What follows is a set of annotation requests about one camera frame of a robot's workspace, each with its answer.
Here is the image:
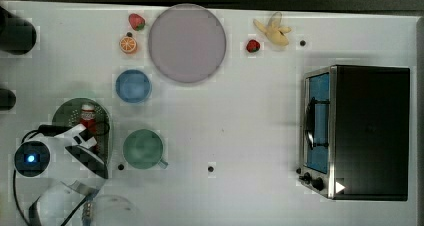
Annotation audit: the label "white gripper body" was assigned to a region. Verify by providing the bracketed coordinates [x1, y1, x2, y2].
[56, 124, 97, 149]

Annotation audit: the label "red plush ketchup bottle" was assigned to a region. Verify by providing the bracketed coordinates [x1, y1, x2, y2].
[79, 103, 97, 136]

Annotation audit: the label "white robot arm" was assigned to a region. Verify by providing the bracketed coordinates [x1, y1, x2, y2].
[14, 124, 108, 226]

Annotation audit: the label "green mug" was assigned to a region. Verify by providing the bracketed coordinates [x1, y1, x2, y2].
[123, 129, 168, 170]

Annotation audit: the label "small black cylinder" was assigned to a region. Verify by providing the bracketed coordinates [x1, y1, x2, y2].
[0, 89, 16, 111]

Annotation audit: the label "blue bowl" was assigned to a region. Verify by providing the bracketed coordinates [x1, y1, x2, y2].
[115, 69, 152, 103]

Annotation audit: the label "orange slice toy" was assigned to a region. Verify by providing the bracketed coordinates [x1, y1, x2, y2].
[119, 36, 138, 54]

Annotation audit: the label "large black cylinder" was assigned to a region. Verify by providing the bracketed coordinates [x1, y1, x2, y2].
[0, 8, 37, 55]

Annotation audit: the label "strawberry toy near orange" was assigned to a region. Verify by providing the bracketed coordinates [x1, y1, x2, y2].
[128, 13, 145, 31]

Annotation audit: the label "lilac round plate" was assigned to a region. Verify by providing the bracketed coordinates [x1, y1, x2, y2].
[148, 4, 226, 83]

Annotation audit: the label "strawberry toy near banana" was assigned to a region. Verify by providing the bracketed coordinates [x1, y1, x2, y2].
[246, 39, 261, 53]

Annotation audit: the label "peeled banana toy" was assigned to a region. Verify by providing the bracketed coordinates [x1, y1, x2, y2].
[253, 12, 292, 47]

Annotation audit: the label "black toaster oven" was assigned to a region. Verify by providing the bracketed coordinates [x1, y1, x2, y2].
[296, 65, 411, 201]

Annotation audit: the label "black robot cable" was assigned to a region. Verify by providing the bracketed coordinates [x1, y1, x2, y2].
[12, 119, 111, 226]

